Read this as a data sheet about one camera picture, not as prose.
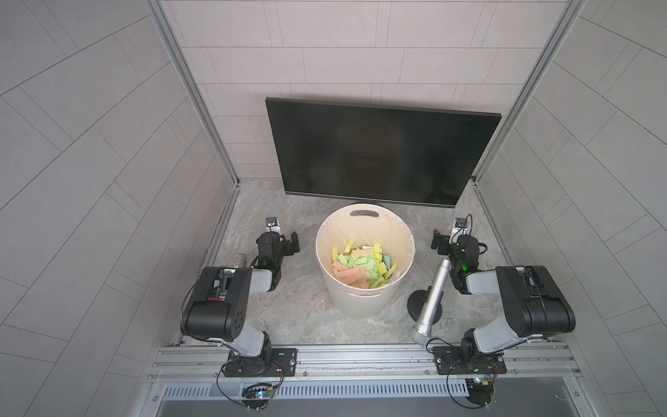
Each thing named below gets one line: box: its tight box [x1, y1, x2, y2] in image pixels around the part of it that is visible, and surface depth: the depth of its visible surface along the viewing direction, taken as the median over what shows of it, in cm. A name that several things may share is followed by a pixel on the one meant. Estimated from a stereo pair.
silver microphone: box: [412, 258, 452, 347], surface depth 68 cm
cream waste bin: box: [315, 203, 416, 319], surface depth 80 cm
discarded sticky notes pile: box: [331, 238, 398, 289], surface depth 83 cm
